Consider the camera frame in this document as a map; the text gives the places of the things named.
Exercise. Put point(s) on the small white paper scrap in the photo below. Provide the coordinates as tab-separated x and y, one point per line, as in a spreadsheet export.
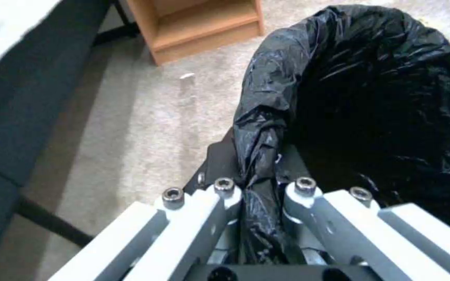
186	76

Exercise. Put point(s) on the black metal frame leg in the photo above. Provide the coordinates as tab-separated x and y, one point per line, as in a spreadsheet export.
53	222
117	29

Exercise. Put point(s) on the trash bin with black bag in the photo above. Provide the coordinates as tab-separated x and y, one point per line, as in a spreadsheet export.
365	96

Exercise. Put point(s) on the white bed sheet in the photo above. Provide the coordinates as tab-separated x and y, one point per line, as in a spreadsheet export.
2	32

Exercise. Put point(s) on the light wooden cabinet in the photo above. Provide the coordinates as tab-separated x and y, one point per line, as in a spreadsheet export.
205	32

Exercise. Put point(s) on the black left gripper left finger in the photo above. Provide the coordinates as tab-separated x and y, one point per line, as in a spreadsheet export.
193	216

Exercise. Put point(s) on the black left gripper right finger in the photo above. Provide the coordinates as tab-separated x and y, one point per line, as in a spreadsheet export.
350	222

